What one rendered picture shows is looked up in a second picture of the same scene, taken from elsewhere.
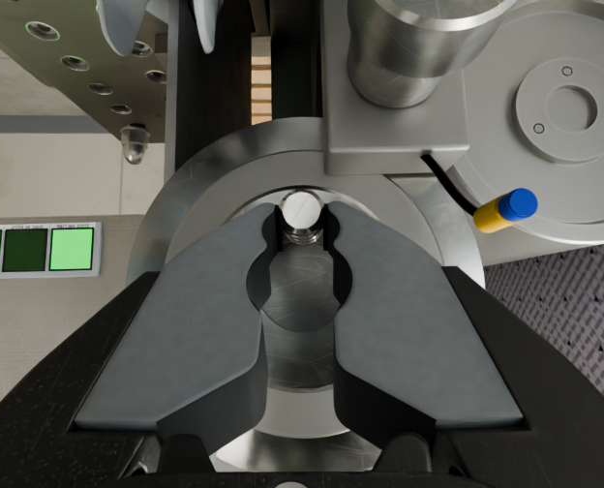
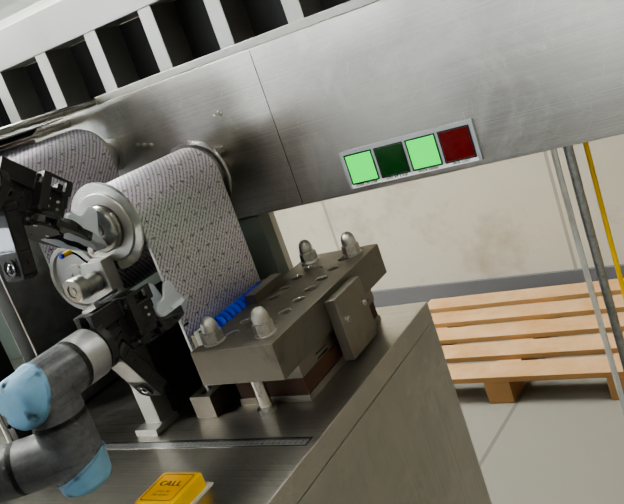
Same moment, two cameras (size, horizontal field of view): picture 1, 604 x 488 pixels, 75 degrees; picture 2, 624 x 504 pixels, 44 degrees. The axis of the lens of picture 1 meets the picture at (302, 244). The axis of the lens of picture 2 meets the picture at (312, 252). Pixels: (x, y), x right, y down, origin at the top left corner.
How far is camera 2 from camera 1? 119 cm
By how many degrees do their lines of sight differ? 35
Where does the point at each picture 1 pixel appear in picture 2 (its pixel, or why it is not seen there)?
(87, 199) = not seen: outside the picture
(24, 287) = (385, 133)
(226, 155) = (133, 256)
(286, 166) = (119, 255)
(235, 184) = (126, 249)
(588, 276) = not seen: hidden behind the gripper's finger
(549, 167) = (76, 263)
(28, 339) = (368, 97)
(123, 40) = (167, 284)
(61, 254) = (366, 162)
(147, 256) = (137, 228)
